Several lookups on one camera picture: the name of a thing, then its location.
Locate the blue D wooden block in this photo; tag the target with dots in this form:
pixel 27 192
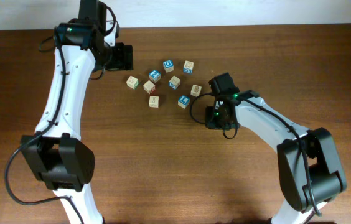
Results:
pixel 168 66

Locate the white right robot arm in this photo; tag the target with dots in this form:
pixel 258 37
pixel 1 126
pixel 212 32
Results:
pixel 310 170

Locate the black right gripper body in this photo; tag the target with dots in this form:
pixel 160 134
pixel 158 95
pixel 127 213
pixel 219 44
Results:
pixel 213 119

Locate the red E wooden block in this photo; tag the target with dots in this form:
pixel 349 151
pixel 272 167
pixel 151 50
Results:
pixel 149 87

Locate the blue Z wooden block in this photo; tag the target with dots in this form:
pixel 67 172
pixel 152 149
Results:
pixel 154 76

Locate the blue L wooden block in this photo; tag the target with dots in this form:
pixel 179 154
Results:
pixel 183 101

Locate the red three wooden block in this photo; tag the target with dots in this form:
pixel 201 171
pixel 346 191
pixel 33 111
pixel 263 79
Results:
pixel 153 101

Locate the blue H wooden block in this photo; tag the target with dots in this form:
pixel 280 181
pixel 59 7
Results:
pixel 188 67

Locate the yellow O wooden block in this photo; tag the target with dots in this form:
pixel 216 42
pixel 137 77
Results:
pixel 195 90

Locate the green N wooden block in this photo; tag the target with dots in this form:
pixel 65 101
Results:
pixel 132 82

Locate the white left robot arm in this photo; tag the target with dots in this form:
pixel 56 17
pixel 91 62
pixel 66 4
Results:
pixel 55 153

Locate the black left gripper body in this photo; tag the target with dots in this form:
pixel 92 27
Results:
pixel 119 60

